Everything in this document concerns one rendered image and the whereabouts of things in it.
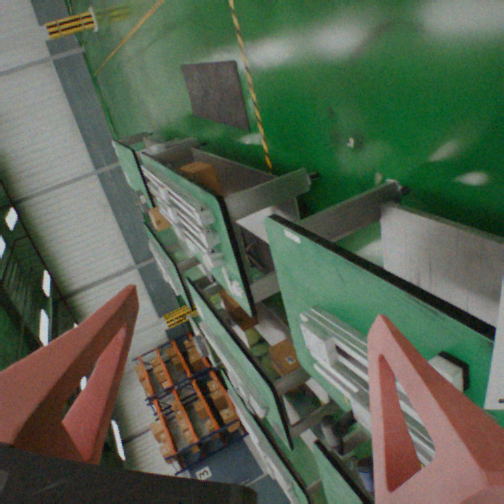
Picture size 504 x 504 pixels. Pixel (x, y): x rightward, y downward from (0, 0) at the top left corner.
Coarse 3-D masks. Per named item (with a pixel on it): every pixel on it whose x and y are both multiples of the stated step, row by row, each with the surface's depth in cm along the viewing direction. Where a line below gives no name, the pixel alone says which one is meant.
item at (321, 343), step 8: (304, 328) 142; (312, 328) 140; (320, 328) 138; (304, 336) 146; (312, 336) 138; (320, 336) 134; (328, 336) 132; (312, 344) 141; (320, 344) 134; (328, 344) 132; (320, 352) 137; (328, 352) 132; (336, 352) 134; (328, 360) 133; (336, 360) 135
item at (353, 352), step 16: (304, 320) 150; (320, 320) 144; (336, 320) 141; (336, 336) 132; (352, 336) 131; (352, 352) 123; (352, 368) 128; (400, 384) 103; (400, 400) 107; (416, 416) 102
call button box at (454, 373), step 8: (440, 352) 93; (432, 360) 92; (440, 360) 91; (448, 360) 90; (456, 360) 89; (440, 368) 88; (448, 368) 88; (456, 368) 87; (464, 368) 86; (448, 376) 86; (456, 376) 86; (464, 376) 87; (456, 384) 87; (464, 384) 88
